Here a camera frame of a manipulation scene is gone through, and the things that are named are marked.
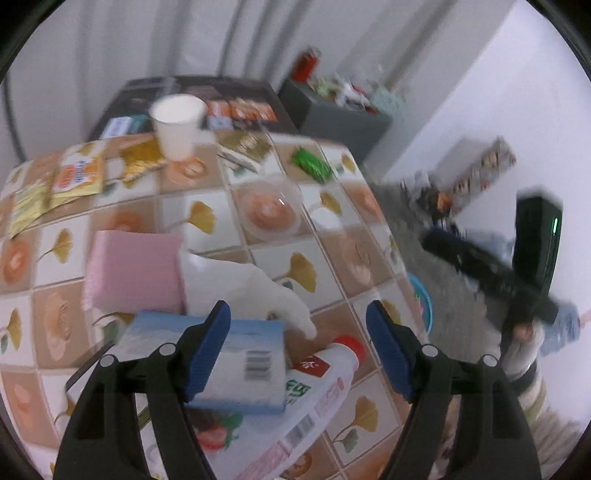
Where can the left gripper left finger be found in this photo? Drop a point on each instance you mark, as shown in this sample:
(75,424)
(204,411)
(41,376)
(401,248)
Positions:
(102,439)

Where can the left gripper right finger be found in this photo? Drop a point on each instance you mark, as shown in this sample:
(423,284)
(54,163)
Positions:
(470,404)

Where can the white red-capped milk bottle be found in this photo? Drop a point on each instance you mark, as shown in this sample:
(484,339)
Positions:
(240,446)

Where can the blue white carton box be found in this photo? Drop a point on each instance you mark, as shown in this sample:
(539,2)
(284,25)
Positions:
(248,376)

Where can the pink tissue pack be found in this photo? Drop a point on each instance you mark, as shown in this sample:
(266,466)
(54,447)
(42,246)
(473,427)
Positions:
(131,272)

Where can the blue plastic trash basket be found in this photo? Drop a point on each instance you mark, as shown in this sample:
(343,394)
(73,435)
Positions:
(424,301)

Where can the dark printed box on floor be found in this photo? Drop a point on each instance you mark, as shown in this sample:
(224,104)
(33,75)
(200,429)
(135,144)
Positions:
(434,205)

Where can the patterned rolled mat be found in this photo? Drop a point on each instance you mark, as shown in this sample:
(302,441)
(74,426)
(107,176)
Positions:
(495,161)

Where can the floral patterned tablecloth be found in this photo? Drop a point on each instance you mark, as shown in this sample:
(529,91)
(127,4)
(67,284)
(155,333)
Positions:
(303,214)

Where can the mint green utensil holder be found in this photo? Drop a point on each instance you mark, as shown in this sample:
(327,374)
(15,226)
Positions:
(386,101)

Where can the small green snack packet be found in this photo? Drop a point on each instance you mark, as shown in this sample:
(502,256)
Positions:
(311,164)

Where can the yellow green wrapper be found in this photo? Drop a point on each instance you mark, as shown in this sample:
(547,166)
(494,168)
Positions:
(29,204)

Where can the clear plastic bowl lid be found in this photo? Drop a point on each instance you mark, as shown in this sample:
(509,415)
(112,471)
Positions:
(269,209)

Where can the yellow snack packet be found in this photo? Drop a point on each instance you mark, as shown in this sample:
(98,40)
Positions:
(77,177)

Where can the grey metal cabinet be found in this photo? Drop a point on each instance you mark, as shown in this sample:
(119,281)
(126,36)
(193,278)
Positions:
(318,117)

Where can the gold crumpled wrapper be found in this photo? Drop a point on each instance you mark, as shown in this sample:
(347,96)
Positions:
(141,158)

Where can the gold brown snack packet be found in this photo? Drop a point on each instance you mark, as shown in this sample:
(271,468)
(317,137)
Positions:
(244,149)

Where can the red thermos bottle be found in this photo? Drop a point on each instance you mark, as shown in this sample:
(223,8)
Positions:
(305,65)

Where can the white paper cup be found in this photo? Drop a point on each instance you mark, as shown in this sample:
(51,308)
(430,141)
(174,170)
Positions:
(178,124)

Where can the black printed placemat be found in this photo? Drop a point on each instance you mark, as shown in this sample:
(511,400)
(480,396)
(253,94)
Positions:
(215,103)

